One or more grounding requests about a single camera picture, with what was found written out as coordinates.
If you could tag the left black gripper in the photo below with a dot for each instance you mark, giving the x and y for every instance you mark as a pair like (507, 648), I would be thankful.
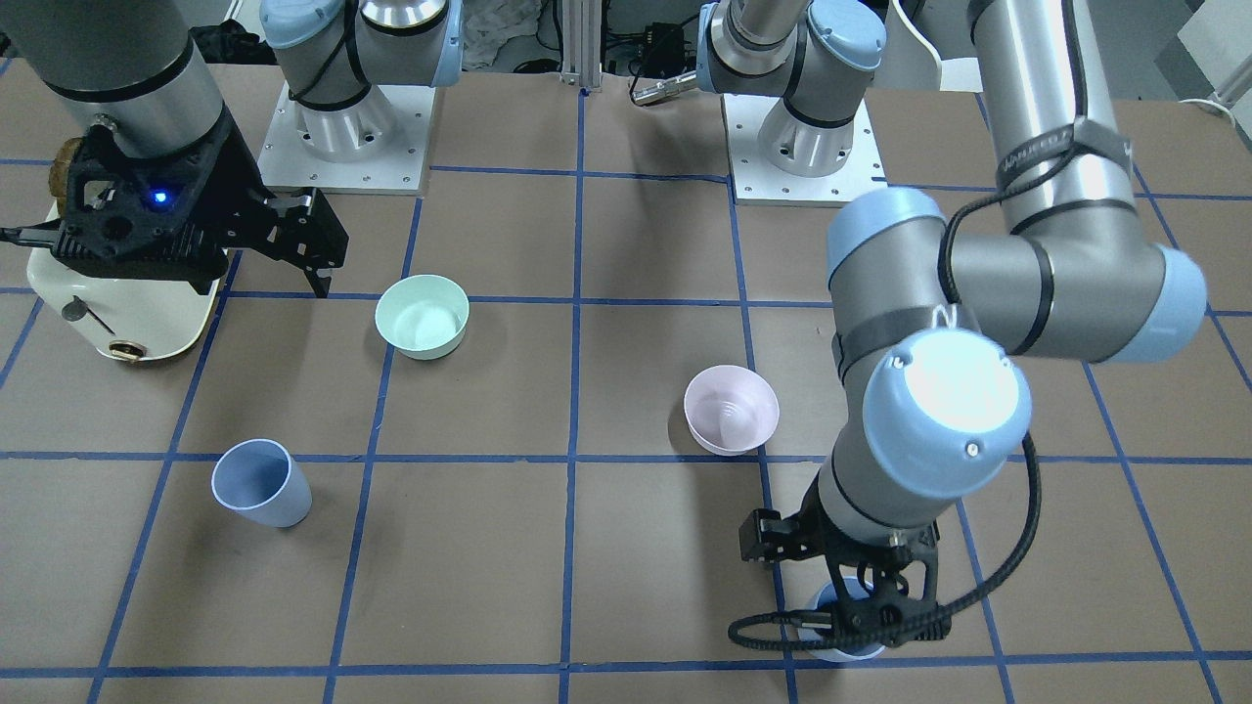
(808, 533)

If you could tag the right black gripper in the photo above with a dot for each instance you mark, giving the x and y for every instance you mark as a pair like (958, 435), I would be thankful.
(238, 179)

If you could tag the blue cup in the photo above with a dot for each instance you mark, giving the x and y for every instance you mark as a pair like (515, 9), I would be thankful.
(826, 596)

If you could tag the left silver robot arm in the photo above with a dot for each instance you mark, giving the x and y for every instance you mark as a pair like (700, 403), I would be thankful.
(930, 314)

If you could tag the blue cup near right arm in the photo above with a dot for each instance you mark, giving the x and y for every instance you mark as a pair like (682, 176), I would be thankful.
(259, 480)

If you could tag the mint green bowl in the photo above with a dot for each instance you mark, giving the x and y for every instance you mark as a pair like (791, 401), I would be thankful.
(424, 317)

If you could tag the cream white toaster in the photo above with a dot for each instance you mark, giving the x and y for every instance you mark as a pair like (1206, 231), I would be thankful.
(128, 320)

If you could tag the pink bowl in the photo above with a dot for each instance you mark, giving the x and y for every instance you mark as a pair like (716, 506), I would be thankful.
(730, 410)

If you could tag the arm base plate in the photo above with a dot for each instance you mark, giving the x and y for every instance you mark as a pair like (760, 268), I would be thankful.
(391, 147)
(835, 177)

